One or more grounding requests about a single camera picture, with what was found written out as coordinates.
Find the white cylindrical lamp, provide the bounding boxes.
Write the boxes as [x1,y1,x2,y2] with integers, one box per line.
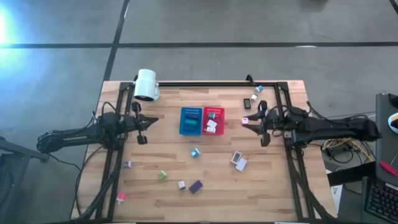
[133,68,161,102]

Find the dark grey stand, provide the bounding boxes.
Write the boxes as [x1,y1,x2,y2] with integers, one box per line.
[0,136,50,218]

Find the yellow floor cables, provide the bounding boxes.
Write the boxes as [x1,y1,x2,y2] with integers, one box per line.
[322,136,374,164]

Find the white rectangular plastic box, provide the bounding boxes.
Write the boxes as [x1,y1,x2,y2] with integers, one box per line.
[234,157,249,172]
[230,151,243,165]

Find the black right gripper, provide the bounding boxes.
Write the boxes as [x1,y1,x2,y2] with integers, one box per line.
[244,100,282,147]

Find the black aluminium table frame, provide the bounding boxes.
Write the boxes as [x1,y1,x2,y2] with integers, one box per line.
[70,81,338,224]

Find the dark navy rectangular box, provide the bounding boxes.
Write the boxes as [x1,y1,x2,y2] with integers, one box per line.
[188,179,204,195]

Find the black computer keyboard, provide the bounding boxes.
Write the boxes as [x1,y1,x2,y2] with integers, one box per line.
[363,179,398,223]

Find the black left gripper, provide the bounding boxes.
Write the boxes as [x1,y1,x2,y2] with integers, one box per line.
[123,101,159,145]

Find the white yellow desk object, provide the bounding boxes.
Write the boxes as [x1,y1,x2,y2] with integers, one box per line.
[387,112,398,135]

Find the blue plastic slotted basket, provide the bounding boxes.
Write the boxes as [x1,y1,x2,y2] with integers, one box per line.
[178,106,203,136]

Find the red plastic slotted basket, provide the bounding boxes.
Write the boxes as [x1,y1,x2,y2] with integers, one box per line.
[202,106,226,136]

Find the red handled tool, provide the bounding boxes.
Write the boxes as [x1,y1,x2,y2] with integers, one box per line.
[378,161,398,177]

